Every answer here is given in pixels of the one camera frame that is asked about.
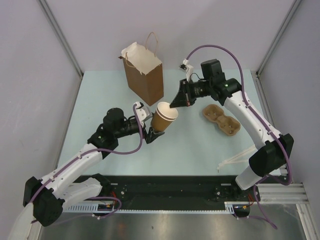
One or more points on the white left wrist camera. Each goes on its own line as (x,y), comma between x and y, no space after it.
(142,113)

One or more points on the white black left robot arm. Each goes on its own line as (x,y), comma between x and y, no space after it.
(55,192)

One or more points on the brown paper bag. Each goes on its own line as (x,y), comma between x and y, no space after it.
(144,72)

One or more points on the white wrapped straw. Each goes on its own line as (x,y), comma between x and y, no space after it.
(233,161)
(245,154)

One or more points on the brown cardboard cup carrier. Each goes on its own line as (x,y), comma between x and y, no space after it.
(227,124)

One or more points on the white slotted cable duct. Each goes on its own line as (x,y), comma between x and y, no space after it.
(106,208)

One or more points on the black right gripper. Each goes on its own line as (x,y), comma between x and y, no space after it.
(184,97)

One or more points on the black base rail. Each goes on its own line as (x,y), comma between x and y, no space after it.
(176,192)

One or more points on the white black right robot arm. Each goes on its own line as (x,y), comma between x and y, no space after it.
(273,148)

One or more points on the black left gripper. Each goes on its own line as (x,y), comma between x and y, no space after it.
(151,135)

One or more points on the brown paper cup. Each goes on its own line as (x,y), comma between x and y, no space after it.
(163,116)

